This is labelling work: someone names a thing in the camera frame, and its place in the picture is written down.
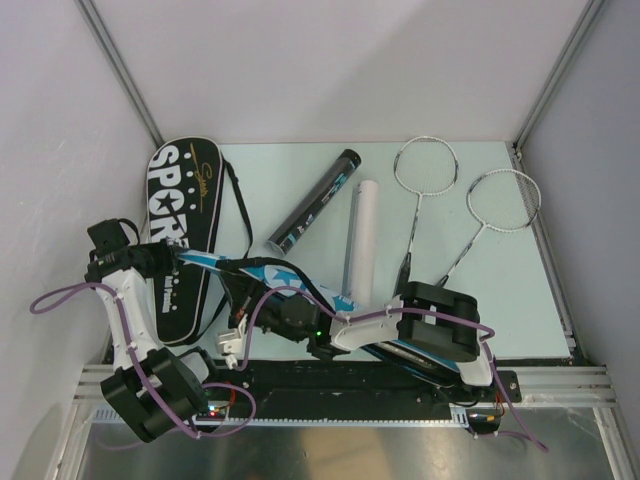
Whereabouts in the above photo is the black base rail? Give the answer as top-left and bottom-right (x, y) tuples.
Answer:
(206, 360), (506, 422)

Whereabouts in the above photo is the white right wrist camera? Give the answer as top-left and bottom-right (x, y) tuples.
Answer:
(214, 317), (248, 371)

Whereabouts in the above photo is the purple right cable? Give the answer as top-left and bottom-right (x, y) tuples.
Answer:
(234, 287), (551, 454)

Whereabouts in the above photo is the black shuttlecock tube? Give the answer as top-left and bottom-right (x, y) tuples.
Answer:
(266, 149), (362, 256)

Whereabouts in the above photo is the white shuttlecock tube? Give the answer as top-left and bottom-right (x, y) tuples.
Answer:
(344, 180), (380, 306)

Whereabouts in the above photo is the grey aluminium frame post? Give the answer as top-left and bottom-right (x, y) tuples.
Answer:
(75, 0), (164, 147)
(512, 0), (610, 154)

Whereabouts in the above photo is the grey aluminium frame post left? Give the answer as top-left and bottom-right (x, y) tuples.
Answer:
(75, 0), (164, 147)

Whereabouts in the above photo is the white racket black grip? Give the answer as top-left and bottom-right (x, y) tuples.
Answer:
(393, 136), (459, 295)

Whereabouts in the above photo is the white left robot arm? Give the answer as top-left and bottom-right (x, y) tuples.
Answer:
(85, 219), (222, 443)

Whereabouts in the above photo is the black sport racket cover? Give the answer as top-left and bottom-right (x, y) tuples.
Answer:
(146, 136), (253, 346)

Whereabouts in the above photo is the purple cable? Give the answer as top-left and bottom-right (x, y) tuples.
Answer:
(234, 287), (551, 454)
(29, 282), (259, 443)

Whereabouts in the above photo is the blue sport racket cover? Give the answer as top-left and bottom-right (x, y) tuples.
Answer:
(177, 249), (479, 386)

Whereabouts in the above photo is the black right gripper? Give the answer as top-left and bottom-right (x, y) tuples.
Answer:
(221, 269), (304, 342)

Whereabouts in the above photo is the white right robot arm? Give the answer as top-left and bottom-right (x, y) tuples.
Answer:
(216, 282), (498, 401)

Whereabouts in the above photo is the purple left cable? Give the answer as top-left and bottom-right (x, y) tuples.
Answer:
(29, 282), (259, 443)

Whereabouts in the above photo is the grey aluminium frame post right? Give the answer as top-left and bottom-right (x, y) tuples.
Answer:
(512, 0), (610, 154)

